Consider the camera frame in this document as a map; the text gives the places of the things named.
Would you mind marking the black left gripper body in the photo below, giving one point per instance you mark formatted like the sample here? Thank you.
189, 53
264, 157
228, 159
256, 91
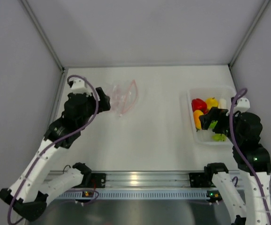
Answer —
91, 108

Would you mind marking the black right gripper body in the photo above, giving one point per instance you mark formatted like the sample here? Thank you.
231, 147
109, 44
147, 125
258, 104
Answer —
223, 126

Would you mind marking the green toy pepper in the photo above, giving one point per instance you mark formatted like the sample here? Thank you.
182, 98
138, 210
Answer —
213, 124

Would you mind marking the yellow toy pear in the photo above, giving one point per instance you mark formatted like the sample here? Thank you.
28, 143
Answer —
211, 102

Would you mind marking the orange toy pepper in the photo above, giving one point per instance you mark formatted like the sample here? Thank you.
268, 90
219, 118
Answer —
197, 122

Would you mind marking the clear polka dot zip bag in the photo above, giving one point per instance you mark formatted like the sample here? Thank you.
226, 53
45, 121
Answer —
123, 96

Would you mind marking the red toy pepper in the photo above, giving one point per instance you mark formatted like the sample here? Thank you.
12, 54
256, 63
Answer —
198, 104

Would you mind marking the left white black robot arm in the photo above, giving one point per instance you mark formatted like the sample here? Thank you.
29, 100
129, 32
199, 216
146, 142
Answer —
30, 195

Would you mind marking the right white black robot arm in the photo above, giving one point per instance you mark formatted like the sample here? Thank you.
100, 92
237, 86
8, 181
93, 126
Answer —
254, 163

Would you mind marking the white plastic basket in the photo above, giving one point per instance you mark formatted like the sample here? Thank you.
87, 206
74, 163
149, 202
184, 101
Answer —
224, 95

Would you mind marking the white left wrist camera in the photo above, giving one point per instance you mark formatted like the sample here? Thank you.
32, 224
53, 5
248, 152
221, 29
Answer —
78, 86

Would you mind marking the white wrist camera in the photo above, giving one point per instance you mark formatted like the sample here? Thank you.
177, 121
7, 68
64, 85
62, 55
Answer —
241, 105
78, 86

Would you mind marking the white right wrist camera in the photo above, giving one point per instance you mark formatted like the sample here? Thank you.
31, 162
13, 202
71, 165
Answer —
241, 105

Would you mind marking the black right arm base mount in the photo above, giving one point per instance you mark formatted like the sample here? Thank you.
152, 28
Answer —
200, 180

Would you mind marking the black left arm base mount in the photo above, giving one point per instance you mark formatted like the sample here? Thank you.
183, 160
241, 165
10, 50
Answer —
93, 180

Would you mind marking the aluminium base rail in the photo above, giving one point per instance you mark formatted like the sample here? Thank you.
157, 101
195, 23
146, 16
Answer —
147, 179

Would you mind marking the slotted white cable duct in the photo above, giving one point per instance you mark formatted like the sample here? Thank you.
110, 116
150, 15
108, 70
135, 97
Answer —
104, 194

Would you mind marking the aluminium frame post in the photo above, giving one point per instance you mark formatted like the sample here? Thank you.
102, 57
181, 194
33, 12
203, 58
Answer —
31, 14

